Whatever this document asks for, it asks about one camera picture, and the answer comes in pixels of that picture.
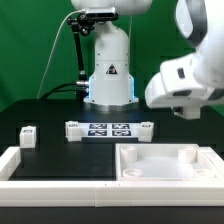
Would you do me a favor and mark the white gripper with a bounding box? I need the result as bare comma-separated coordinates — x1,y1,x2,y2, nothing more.
145,73,224,120

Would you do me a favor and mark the white square tabletop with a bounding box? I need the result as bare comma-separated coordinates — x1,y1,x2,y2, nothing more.
115,143,224,181

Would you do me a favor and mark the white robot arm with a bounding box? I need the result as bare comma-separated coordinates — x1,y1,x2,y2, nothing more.
71,0,224,119

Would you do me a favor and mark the white U-shaped fence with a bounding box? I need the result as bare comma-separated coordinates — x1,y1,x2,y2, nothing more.
0,147,224,207

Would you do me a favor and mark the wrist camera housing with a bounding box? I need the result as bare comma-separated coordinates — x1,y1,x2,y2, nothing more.
160,54,205,97

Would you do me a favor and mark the black marker base plate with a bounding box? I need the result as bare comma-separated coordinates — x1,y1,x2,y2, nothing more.
80,122,140,139

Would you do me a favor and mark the black cable at base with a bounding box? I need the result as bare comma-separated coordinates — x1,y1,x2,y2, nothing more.
40,81,90,100

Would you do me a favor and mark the black camera on stand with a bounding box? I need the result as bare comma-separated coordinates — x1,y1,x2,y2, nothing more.
85,7,116,20

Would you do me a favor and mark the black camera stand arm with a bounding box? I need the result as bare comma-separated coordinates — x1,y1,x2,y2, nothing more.
66,16,92,101

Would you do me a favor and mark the white camera cable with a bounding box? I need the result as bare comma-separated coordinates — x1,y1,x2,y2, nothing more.
35,9,86,100

